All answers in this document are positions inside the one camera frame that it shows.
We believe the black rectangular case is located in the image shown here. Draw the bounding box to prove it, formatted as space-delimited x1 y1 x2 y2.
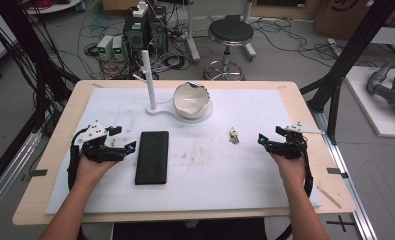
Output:
134 130 170 186

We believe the white power strip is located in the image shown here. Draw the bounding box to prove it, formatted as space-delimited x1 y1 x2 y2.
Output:
132 0 150 19

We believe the person's dark clothing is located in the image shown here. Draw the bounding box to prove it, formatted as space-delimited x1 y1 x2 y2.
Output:
112 217 269 240

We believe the white cracked-egg bowl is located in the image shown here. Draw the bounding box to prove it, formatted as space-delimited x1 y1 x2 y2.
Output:
172 81 211 120

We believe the brown cardboard box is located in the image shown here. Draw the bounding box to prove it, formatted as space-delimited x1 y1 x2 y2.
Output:
312 0 374 42

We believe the person's left hand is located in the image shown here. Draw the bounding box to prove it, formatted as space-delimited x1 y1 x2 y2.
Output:
74 153 119 193

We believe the black metal frame post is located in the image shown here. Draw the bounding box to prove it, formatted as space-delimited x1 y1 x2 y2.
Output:
299 0 395 145

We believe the white metal table leg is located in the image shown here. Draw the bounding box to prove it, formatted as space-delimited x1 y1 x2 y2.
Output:
184 0 202 65
240 0 258 63

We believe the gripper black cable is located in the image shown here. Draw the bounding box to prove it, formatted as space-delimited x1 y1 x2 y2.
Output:
274 138 315 240
67 132 86 192

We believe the black tape piece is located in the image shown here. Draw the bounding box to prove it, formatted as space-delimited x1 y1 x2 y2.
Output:
30 168 49 178
326 167 350 180

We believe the white jewellery stand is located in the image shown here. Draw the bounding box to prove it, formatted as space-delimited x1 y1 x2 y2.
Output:
132 49 214 125

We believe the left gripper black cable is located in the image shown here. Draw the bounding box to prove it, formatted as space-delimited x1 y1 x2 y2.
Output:
67 132 86 192

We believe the black computer tower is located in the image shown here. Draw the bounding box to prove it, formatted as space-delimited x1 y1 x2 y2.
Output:
122 12 150 56
147 4 169 56

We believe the black frame with cable bundle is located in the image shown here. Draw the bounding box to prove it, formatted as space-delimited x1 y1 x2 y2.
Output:
0 0 81 198

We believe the aluminium rail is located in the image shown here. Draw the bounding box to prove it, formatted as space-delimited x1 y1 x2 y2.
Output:
0 130 43 223
309 109 380 240

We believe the small pale jewellery piece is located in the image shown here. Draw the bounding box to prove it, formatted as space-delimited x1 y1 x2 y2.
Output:
228 127 240 145

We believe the white foam mat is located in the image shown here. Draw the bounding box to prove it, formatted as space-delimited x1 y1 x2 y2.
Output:
44 87 322 216

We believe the thin wooden stick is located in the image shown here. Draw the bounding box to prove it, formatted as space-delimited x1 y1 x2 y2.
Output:
316 185 343 210

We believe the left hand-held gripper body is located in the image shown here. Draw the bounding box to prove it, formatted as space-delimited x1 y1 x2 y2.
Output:
72 120 128 164

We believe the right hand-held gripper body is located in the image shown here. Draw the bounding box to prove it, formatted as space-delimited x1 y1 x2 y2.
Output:
265 121 326 161

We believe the tangle of black cables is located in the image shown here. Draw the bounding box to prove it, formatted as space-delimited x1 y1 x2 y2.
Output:
74 6 199 81

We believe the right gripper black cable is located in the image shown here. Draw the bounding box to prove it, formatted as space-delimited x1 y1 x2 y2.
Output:
274 138 315 240

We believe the black round stool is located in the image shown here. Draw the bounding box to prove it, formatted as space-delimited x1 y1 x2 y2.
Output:
203 18 255 82

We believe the white platform board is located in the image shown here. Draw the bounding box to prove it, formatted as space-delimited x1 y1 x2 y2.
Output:
344 65 395 139

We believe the person's right hand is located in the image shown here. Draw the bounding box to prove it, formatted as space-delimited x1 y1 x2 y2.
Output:
270 152 309 193

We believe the grey bench power supply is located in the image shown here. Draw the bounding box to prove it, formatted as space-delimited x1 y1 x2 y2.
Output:
96 34 115 62
111 35 127 62

